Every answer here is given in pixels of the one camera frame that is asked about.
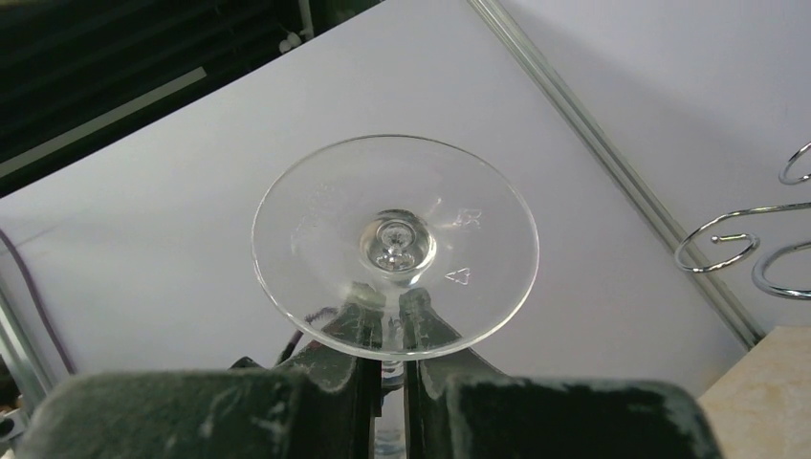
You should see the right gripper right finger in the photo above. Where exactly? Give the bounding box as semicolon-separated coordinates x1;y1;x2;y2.
399;287;724;459

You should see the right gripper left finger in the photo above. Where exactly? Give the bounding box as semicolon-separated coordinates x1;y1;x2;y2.
18;299;384;459

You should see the chrome wine glass rack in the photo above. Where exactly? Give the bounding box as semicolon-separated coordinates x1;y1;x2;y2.
673;140;811;301

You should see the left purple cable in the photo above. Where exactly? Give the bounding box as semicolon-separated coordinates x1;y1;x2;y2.
0;228;77;376

